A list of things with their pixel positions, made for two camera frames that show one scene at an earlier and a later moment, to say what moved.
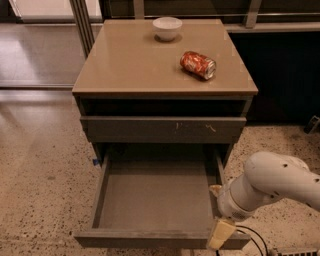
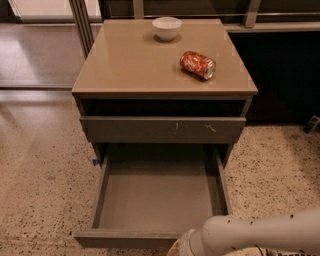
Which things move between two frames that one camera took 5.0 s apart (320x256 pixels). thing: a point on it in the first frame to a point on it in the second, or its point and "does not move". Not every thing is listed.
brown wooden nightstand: x=171 y=92 does not move
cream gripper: x=227 y=202 to x=183 y=244
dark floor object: x=312 y=124 does not move
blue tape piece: x=95 y=161 does not move
